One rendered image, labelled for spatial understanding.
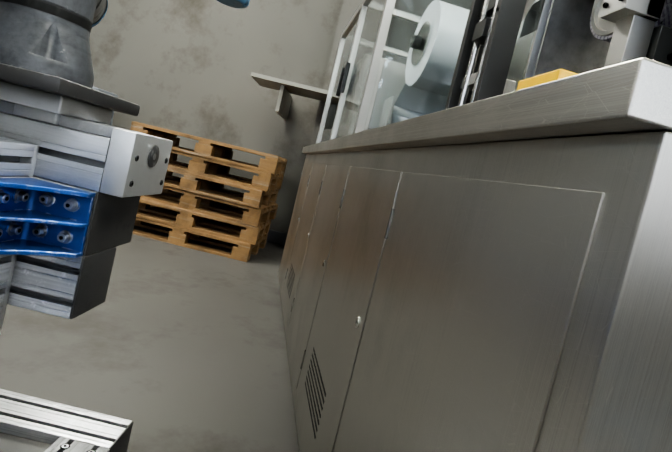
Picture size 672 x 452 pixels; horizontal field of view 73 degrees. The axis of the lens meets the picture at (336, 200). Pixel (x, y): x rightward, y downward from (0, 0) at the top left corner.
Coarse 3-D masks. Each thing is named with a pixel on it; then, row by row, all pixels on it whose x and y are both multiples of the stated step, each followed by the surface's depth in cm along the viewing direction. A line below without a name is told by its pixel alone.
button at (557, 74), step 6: (552, 72) 42; (558, 72) 41; (564, 72) 41; (570, 72) 41; (528, 78) 46; (534, 78) 45; (540, 78) 44; (546, 78) 43; (552, 78) 42; (558, 78) 41; (522, 84) 47; (528, 84) 46; (534, 84) 45
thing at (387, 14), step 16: (368, 0) 202; (384, 16) 153; (384, 32) 154; (352, 48) 210; (384, 48) 271; (336, 64) 267; (368, 80) 154; (368, 96) 155; (336, 112) 213; (320, 128) 269
